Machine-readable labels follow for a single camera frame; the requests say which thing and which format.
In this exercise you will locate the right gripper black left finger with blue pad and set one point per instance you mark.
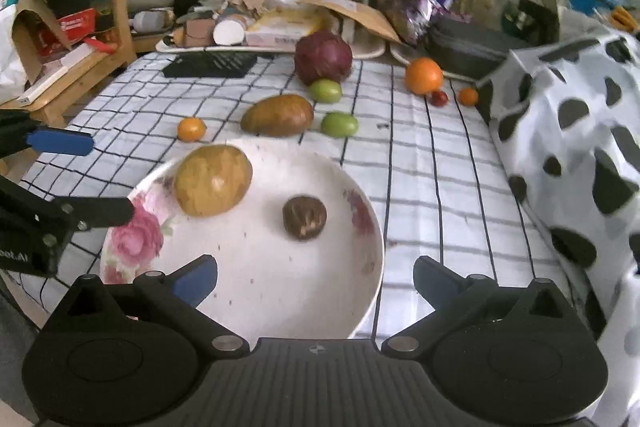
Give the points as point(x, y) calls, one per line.
point(172, 300)

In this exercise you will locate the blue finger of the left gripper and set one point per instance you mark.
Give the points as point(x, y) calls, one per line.
point(20, 132)

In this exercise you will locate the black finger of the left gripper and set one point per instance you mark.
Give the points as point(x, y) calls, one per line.
point(21, 207)

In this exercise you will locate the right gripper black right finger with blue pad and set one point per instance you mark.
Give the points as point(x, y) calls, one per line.
point(457, 301)

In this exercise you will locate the yellow potato-like fruit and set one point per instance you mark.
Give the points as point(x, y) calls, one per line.
point(212, 180)

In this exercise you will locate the small orange tangerine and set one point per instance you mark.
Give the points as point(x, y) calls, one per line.
point(191, 130)

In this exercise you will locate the dark brown round fruit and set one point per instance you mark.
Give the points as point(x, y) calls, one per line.
point(304, 217)

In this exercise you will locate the small red fruit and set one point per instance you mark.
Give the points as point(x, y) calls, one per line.
point(439, 98)

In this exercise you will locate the green fruit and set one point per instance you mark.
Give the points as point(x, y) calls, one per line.
point(339, 125)
point(326, 91)

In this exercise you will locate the brown mango fruit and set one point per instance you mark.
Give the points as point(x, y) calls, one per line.
point(278, 116)

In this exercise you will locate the wooden chair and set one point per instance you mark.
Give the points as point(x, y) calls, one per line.
point(73, 83)

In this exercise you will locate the white floral plate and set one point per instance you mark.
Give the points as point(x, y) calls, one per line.
point(269, 284)

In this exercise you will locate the checkered tablecloth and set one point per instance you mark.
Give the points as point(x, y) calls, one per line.
point(432, 173)

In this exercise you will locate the small orange kumquat right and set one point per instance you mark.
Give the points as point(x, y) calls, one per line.
point(468, 97)

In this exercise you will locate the cow print cloth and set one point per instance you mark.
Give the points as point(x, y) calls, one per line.
point(565, 123)

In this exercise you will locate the large orange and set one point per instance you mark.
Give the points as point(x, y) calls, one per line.
point(423, 76)

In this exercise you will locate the white cylinder bottle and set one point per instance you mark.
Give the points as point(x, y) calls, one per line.
point(231, 30)

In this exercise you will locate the dark grey zipper case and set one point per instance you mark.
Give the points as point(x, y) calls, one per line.
point(468, 49)

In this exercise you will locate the white oval tray right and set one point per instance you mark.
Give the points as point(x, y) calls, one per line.
point(405, 55)

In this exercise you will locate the white oval tray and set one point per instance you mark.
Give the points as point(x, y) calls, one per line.
point(405, 55)
point(364, 47)

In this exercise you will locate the white oval tray left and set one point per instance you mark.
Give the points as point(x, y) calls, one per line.
point(364, 47)

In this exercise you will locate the yellow white box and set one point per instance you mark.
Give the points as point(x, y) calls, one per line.
point(283, 28)

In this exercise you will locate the brown paper envelope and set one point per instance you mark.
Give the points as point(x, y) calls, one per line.
point(373, 20)

